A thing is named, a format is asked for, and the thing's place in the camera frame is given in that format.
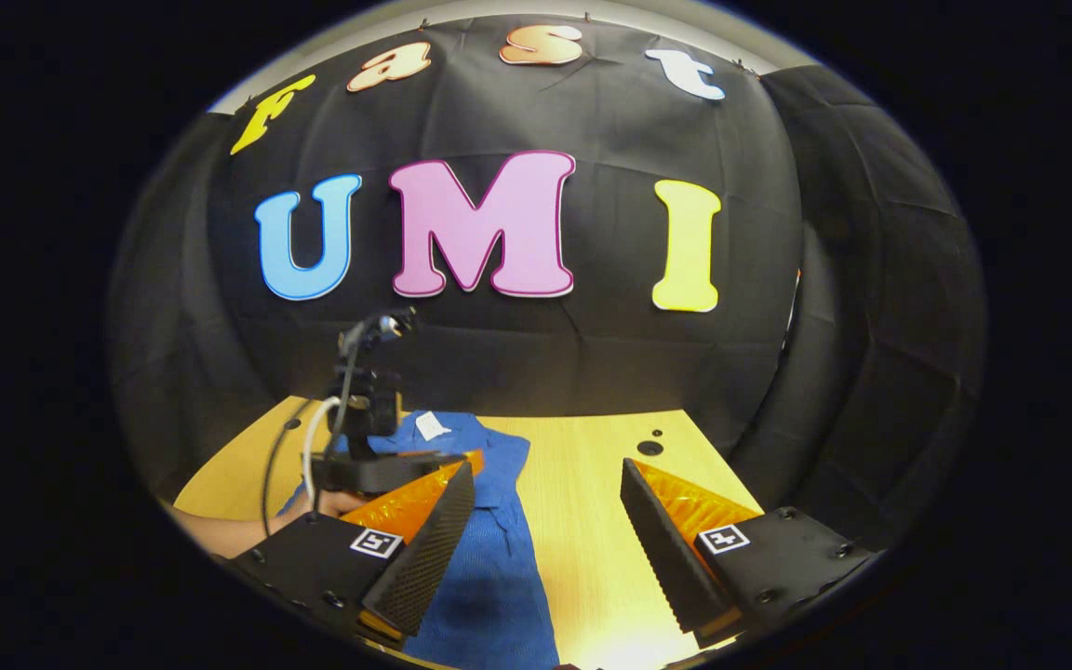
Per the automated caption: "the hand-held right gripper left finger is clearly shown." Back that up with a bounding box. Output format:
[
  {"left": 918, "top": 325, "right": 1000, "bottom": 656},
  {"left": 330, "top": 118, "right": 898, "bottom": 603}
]
[{"left": 229, "top": 459, "right": 476, "bottom": 648}]

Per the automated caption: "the white cable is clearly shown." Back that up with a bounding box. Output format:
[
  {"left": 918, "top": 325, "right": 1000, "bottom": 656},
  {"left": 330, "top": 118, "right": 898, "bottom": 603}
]
[{"left": 300, "top": 395, "right": 343, "bottom": 515}]

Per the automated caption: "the blue jacket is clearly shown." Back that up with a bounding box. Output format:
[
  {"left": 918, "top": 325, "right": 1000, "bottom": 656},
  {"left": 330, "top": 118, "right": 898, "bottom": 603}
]
[{"left": 280, "top": 409, "right": 560, "bottom": 670}]

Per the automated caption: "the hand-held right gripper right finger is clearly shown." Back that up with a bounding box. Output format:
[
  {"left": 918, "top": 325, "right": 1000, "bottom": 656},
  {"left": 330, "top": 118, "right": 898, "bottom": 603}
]
[{"left": 620, "top": 456, "right": 877, "bottom": 650}]

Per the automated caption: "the black backdrop cloth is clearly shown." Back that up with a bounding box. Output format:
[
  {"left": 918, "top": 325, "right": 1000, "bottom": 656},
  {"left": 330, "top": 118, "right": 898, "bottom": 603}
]
[{"left": 108, "top": 14, "right": 988, "bottom": 550}]

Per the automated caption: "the black cable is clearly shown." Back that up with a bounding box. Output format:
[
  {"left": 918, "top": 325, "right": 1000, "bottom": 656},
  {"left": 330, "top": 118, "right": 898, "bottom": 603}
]
[{"left": 260, "top": 422, "right": 306, "bottom": 543}]

